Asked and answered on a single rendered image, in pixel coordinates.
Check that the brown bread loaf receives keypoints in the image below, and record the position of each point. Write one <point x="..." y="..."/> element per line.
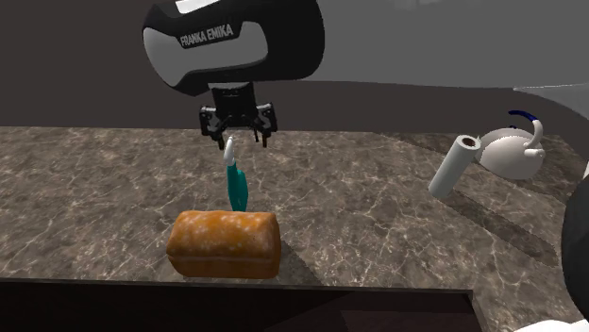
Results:
<point x="224" y="243"/>

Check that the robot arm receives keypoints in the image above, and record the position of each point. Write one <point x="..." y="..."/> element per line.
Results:
<point x="294" y="41"/>

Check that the white paper towel roll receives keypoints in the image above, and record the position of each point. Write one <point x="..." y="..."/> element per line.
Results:
<point x="452" y="168"/>

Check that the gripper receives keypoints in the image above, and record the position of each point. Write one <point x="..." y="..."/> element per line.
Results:
<point x="233" y="100"/>

